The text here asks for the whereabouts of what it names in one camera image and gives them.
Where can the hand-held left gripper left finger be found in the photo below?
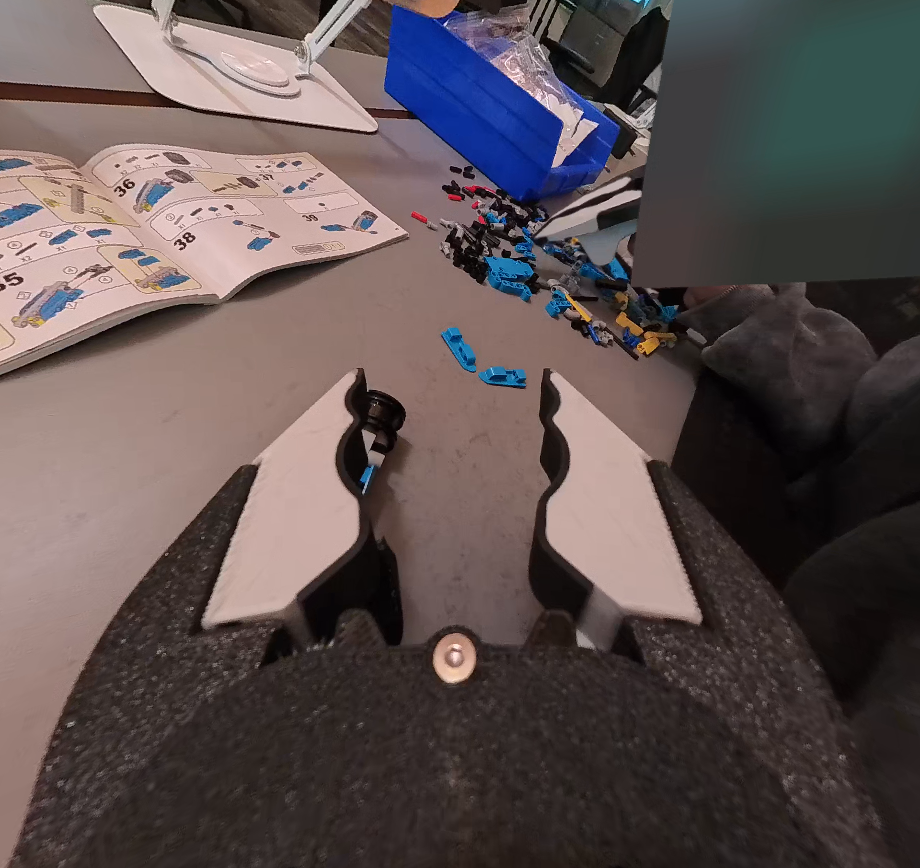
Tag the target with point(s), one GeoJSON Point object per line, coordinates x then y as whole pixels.
{"type": "Point", "coordinates": [295, 523]}

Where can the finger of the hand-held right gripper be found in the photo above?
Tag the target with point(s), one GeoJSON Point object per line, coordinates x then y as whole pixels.
{"type": "Point", "coordinates": [611, 205]}
{"type": "Point", "coordinates": [611, 242]}

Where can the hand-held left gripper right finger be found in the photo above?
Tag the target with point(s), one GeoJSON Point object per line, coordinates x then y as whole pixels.
{"type": "Point", "coordinates": [611, 523]}

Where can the pile of small building pieces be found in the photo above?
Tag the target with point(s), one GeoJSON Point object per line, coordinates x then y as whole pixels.
{"type": "Point", "coordinates": [514, 275]}

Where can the black wheel blue beam assembly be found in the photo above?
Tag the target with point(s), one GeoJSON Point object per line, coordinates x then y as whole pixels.
{"type": "Point", "coordinates": [384, 415]}

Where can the blue angled panel piece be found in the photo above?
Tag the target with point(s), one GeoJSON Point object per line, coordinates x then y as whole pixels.
{"type": "Point", "coordinates": [503, 377]}
{"type": "Point", "coordinates": [460, 349]}

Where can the person's right forearm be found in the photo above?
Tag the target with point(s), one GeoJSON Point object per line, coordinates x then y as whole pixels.
{"type": "Point", "coordinates": [805, 350]}

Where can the black office chair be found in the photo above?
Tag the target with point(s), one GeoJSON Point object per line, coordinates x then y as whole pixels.
{"type": "Point", "coordinates": [643, 55]}

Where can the clear plastic bags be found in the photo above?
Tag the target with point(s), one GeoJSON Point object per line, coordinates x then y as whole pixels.
{"type": "Point", "coordinates": [517, 55]}

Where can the blue plastic bin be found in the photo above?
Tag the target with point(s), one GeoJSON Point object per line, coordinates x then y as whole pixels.
{"type": "Point", "coordinates": [460, 91]}

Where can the person's dark grey jacket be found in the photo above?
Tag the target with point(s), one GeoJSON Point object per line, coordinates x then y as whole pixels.
{"type": "Point", "coordinates": [862, 631]}

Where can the open instruction booklet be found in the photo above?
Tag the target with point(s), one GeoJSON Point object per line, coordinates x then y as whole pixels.
{"type": "Point", "coordinates": [215, 235]}

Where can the white folding stand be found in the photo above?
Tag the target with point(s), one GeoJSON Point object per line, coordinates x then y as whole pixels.
{"type": "Point", "coordinates": [215, 70]}

